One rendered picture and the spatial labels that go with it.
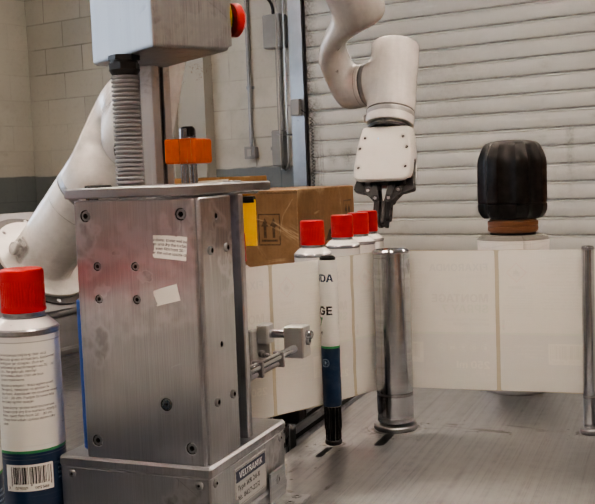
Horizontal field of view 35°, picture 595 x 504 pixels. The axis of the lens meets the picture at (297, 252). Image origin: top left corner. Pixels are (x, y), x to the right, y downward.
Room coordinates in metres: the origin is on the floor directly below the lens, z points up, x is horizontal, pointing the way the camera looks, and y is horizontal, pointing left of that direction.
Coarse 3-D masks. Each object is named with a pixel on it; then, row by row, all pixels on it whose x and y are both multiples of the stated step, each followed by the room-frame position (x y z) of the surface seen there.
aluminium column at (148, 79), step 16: (144, 80) 1.17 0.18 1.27; (160, 80) 1.19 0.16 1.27; (144, 96) 1.17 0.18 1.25; (160, 96) 1.19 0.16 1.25; (144, 112) 1.17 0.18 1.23; (144, 128) 1.17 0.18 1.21; (160, 128) 1.18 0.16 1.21; (144, 144) 1.17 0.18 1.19; (160, 144) 1.17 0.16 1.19; (144, 160) 1.17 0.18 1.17; (160, 160) 1.17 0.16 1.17; (144, 176) 1.18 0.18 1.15; (160, 176) 1.17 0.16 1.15
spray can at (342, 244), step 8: (336, 216) 1.41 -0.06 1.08; (344, 216) 1.40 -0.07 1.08; (352, 216) 1.42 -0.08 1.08; (336, 224) 1.41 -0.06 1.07; (344, 224) 1.40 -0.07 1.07; (352, 224) 1.41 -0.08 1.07; (336, 232) 1.41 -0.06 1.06; (344, 232) 1.40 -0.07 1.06; (352, 232) 1.41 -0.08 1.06; (336, 240) 1.41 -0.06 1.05; (344, 240) 1.40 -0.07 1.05; (352, 240) 1.41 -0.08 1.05; (328, 248) 1.41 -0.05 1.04; (336, 248) 1.40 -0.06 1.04; (344, 248) 1.39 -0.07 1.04; (352, 248) 1.40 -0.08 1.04; (336, 256) 1.40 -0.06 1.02
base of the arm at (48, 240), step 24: (48, 192) 1.73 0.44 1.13; (48, 216) 1.71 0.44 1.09; (72, 216) 1.70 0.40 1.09; (0, 240) 1.77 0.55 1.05; (24, 240) 1.75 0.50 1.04; (48, 240) 1.72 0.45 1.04; (72, 240) 1.73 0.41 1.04; (24, 264) 1.75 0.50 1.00; (48, 264) 1.75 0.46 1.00; (72, 264) 1.77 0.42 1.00; (48, 288) 1.75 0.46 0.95; (72, 288) 1.79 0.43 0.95
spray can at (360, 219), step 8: (360, 216) 1.46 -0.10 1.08; (368, 216) 1.48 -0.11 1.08; (360, 224) 1.46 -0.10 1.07; (368, 224) 1.47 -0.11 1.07; (360, 232) 1.46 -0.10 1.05; (368, 232) 1.47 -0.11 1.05; (360, 240) 1.46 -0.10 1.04; (368, 240) 1.46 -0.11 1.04; (360, 248) 1.45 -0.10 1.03; (368, 248) 1.46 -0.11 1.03
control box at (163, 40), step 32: (96, 0) 1.13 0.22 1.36; (128, 0) 1.06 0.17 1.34; (160, 0) 1.02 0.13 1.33; (192, 0) 1.04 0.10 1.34; (224, 0) 1.06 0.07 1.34; (96, 32) 1.14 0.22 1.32; (128, 32) 1.06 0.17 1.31; (160, 32) 1.02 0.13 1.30; (192, 32) 1.04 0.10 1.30; (224, 32) 1.06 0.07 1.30; (96, 64) 1.15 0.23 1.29; (160, 64) 1.16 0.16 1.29
